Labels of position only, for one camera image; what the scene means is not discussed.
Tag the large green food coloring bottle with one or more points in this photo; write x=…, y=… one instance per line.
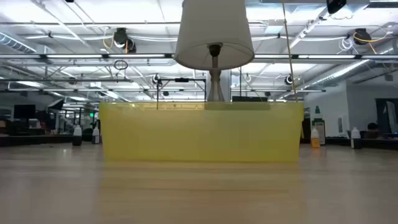
x=322, y=130

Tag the small yellow-orange label dropper bottle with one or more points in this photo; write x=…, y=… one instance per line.
x=315, y=142

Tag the long ceiling light strip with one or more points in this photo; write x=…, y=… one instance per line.
x=329, y=56
x=74, y=56

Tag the small black ceiling reel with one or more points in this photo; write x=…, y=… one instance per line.
x=288, y=80
x=156, y=79

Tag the black monitor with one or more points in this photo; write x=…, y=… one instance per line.
x=24, y=111

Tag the silver table lamp white shade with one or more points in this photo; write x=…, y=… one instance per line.
x=214, y=25

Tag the person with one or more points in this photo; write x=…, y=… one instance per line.
x=372, y=127

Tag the black ventilated equipment box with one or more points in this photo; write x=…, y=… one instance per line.
x=248, y=99

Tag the yellow translucent plastic bin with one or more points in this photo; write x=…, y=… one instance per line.
x=199, y=133

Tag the silver ventilation duct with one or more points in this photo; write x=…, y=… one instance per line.
x=15, y=43
x=342, y=73

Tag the black metal station frame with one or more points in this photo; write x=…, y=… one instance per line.
x=182, y=80

